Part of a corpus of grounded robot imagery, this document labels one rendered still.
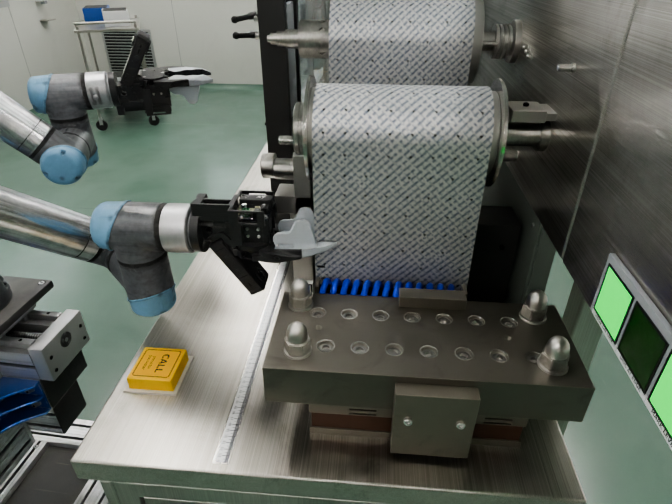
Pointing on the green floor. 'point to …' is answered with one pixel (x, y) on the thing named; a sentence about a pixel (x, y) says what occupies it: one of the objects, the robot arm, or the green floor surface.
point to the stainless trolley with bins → (99, 19)
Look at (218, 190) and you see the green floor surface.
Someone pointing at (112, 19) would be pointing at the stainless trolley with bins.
